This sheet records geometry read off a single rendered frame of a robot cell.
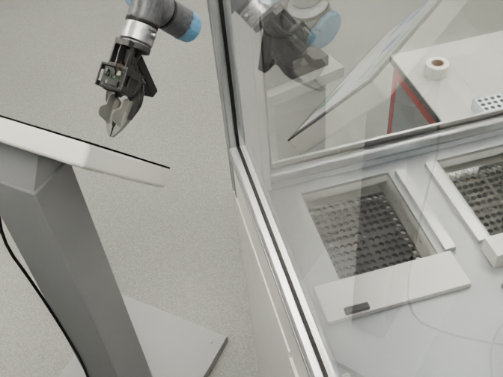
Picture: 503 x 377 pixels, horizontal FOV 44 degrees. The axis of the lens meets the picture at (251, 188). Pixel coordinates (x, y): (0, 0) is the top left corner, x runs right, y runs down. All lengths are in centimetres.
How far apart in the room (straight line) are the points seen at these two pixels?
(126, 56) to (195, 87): 190
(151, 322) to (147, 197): 67
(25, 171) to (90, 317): 48
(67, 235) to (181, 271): 101
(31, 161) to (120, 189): 146
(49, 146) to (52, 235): 31
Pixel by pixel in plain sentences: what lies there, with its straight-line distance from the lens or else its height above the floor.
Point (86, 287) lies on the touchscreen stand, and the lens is 162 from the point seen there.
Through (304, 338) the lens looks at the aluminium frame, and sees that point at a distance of 95.
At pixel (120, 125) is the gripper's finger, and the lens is 142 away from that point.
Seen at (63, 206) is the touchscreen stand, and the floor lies 93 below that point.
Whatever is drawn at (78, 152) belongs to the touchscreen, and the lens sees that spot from 116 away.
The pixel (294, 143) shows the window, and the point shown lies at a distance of 72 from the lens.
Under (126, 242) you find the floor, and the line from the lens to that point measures 259.
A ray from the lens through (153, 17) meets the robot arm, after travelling 143.
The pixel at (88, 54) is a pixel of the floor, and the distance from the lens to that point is 375.
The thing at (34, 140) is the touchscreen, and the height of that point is 118.
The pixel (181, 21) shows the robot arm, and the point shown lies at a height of 118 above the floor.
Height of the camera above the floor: 191
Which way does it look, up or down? 45 degrees down
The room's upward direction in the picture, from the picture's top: 6 degrees counter-clockwise
